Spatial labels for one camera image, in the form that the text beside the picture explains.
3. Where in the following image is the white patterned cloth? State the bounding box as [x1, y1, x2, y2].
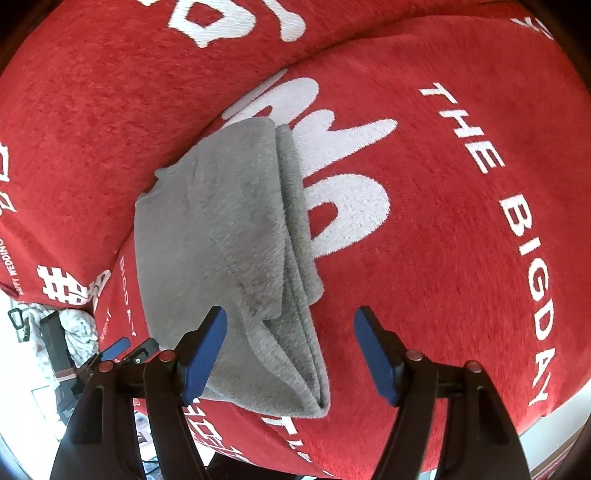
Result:
[21, 302, 101, 370]

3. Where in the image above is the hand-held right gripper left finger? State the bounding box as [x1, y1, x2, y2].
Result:
[50, 306, 228, 480]

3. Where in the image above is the red printed blanket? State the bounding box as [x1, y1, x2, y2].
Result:
[0, 0, 591, 480]

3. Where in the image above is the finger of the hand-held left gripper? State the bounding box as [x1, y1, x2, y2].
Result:
[99, 338, 131, 362]
[121, 339, 160, 368]

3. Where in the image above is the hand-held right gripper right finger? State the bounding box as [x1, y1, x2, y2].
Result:
[353, 307, 532, 480]

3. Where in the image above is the grey sock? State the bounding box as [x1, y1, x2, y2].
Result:
[134, 117, 331, 419]

